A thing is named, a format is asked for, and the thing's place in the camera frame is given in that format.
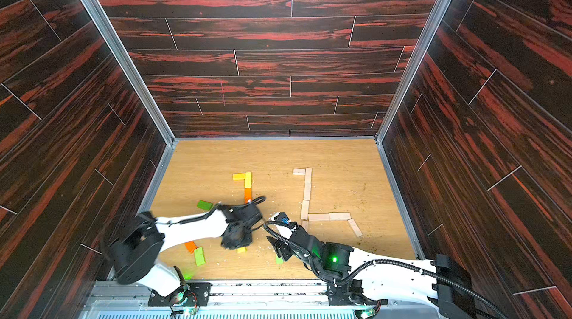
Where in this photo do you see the natural wood block diagonal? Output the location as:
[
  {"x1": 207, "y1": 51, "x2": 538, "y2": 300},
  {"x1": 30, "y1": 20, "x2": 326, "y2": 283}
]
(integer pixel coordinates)
[{"x1": 308, "y1": 213, "x2": 330, "y2": 222}]

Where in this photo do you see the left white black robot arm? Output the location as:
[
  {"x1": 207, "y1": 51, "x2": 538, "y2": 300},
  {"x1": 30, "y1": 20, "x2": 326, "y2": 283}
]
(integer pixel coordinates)
[{"x1": 101, "y1": 196, "x2": 266, "y2": 306}]

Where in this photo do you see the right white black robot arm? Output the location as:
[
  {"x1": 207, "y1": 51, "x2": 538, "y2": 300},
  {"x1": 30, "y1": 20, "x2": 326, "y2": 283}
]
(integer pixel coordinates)
[{"x1": 263, "y1": 213, "x2": 507, "y2": 318}]

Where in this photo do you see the natural wood block neck top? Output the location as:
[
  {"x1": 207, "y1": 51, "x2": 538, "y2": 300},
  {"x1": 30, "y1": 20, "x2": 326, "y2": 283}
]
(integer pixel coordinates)
[{"x1": 305, "y1": 168, "x2": 312, "y2": 184}]

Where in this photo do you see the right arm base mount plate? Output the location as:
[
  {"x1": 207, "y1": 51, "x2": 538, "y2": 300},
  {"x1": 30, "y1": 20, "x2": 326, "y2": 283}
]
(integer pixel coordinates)
[{"x1": 326, "y1": 280, "x2": 380, "y2": 306}]

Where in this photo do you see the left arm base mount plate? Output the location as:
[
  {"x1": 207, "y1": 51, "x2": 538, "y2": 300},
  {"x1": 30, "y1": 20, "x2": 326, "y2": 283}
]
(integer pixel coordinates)
[{"x1": 147, "y1": 282, "x2": 212, "y2": 309}]

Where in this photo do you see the natural wood block neck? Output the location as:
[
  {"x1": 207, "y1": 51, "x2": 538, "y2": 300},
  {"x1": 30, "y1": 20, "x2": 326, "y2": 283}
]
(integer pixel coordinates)
[
  {"x1": 303, "y1": 183, "x2": 311, "y2": 201},
  {"x1": 305, "y1": 168, "x2": 312, "y2": 184}
]

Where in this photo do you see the natural wood block body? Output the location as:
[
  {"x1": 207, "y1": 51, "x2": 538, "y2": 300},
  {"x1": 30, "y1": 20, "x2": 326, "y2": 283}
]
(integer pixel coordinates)
[{"x1": 300, "y1": 200, "x2": 310, "y2": 221}]

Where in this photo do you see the orange block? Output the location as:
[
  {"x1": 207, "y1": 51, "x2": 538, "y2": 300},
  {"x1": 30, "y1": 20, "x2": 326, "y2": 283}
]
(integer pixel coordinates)
[
  {"x1": 244, "y1": 188, "x2": 253, "y2": 203},
  {"x1": 184, "y1": 241, "x2": 198, "y2": 253}
]

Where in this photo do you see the short yellow block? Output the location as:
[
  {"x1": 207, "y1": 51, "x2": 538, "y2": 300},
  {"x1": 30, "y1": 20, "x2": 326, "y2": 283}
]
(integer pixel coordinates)
[{"x1": 232, "y1": 173, "x2": 246, "y2": 181}]

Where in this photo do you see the small green block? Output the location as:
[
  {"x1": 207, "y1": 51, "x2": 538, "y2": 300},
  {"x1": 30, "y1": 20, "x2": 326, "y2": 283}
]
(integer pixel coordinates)
[{"x1": 197, "y1": 201, "x2": 214, "y2": 211}]

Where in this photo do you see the aluminium front rail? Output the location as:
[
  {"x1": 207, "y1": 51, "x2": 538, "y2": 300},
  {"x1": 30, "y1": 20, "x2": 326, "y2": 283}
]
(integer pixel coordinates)
[{"x1": 79, "y1": 280, "x2": 441, "y2": 318}]

